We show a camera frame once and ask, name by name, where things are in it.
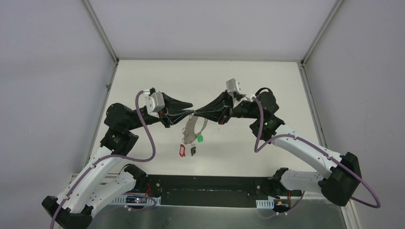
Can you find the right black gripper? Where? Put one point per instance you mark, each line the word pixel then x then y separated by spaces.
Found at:
pixel 214 110

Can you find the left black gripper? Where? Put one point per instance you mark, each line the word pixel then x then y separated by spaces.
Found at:
pixel 165 112

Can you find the perforated metal ring plate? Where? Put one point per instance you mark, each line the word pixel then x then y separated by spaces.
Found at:
pixel 189 133

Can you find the key with black tag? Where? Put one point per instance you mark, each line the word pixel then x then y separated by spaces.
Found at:
pixel 193 150

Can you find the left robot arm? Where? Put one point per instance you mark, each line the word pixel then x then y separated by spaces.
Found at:
pixel 79 203

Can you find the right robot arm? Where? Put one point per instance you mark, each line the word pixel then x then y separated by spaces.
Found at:
pixel 336 176

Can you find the green key tag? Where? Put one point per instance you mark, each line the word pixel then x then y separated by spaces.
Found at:
pixel 200 138

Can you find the red key tag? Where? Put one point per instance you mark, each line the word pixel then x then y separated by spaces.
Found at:
pixel 182 150

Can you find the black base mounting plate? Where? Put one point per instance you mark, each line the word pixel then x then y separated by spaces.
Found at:
pixel 209 191

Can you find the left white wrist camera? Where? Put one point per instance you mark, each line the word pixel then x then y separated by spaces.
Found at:
pixel 154 102

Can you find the white slotted cable duct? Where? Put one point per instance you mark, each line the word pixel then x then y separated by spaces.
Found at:
pixel 132 200

